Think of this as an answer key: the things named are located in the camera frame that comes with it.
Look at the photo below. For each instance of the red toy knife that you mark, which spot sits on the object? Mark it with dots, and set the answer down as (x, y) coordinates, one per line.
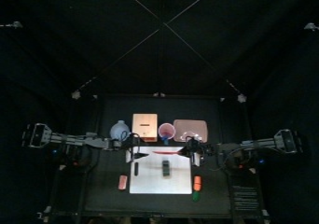
(165, 152)

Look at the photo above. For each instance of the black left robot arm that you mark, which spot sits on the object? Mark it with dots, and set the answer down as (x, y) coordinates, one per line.
(66, 139)

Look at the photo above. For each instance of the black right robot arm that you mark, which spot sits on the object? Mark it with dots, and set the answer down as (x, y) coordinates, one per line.
(258, 144)

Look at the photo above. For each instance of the dark green toy sushi roll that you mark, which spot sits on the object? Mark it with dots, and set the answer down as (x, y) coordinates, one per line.
(166, 168)

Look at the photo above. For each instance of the white cutting board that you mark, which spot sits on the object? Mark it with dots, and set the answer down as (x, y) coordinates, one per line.
(159, 181)

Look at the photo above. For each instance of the black narrow stick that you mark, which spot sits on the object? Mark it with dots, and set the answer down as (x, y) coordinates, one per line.
(135, 168)

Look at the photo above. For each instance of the pink tray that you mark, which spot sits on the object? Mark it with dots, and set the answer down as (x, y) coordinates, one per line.
(195, 128)

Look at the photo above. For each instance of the pink toy food piece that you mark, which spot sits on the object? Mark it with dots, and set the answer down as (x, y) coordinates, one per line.
(122, 182)

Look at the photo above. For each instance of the orange toy food piece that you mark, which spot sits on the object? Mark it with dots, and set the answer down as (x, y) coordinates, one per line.
(197, 183)

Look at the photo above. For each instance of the green toy food piece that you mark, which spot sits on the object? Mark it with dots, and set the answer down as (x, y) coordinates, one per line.
(195, 196)

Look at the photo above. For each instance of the white text label sticker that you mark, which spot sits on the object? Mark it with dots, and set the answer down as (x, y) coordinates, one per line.
(245, 198)

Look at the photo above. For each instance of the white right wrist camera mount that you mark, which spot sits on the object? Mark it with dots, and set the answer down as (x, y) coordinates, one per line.
(197, 161)

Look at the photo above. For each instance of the metal frame corner bracket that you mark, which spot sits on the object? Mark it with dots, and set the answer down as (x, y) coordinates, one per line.
(310, 26)
(75, 94)
(15, 24)
(242, 97)

